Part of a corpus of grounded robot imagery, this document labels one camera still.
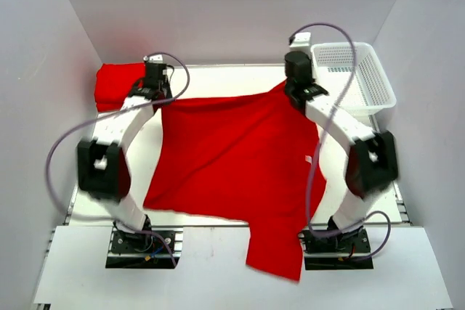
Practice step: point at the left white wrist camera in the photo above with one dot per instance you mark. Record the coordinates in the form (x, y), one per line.
(154, 58)

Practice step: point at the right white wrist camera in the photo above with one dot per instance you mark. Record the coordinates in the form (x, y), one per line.
(300, 42)

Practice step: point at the folded red t shirt stack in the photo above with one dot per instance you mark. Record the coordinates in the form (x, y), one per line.
(113, 83)

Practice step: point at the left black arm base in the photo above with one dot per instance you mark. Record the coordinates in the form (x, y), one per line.
(130, 251)

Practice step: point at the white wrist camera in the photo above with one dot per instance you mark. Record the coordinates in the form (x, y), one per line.
(154, 58)
(300, 42)

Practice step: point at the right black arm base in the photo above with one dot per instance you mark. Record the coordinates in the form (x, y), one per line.
(333, 254)

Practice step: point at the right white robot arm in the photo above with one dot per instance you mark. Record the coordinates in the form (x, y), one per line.
(371, 156)

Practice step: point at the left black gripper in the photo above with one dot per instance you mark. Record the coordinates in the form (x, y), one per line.
(168, 94)

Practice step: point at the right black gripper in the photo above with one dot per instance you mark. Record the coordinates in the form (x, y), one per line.
(310, 70)

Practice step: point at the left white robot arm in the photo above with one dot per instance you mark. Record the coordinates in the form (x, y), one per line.
(103, 172)

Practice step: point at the white plastic basket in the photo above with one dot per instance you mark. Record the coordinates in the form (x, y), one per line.
(370, 90)

